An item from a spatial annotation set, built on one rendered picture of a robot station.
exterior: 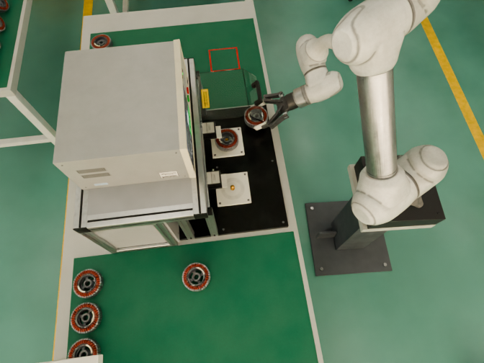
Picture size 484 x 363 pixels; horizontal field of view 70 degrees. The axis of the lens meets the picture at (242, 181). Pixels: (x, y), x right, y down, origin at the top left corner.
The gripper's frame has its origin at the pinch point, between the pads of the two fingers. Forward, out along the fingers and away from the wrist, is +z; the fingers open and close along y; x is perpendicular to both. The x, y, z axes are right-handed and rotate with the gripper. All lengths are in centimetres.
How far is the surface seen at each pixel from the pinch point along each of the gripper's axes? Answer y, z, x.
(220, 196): -36.3, 20.7, 6.4
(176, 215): -55, 17, 43
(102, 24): 80, 72, 32
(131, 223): -55, 30, 49
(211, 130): -10.4, 14.3, 18.8
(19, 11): 98, 115, 57
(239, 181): -30.4, 12.8, 1.9
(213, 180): -34.5, 15.4, 19.4
